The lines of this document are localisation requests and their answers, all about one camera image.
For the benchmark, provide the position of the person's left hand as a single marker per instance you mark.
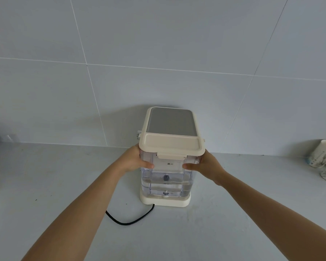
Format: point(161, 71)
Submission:
point(131, 160)

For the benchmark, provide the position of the person's right hand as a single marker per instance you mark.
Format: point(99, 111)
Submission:
point(209, 167)

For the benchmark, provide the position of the person's right thumb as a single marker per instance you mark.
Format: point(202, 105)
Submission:
point(190, 167)

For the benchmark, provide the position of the person's left thumb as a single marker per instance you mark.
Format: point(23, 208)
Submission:
point(146, 164)

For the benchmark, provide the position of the clear water tank with cream lid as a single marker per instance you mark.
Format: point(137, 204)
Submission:
point(168, 160)

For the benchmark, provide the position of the person's left forearm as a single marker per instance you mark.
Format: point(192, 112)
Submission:
point(78, 212)

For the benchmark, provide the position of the person's right forearm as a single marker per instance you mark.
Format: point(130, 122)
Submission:
point(274, 212)

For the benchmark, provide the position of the cream water dispenser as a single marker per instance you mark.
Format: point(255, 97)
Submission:
point(168, 127)

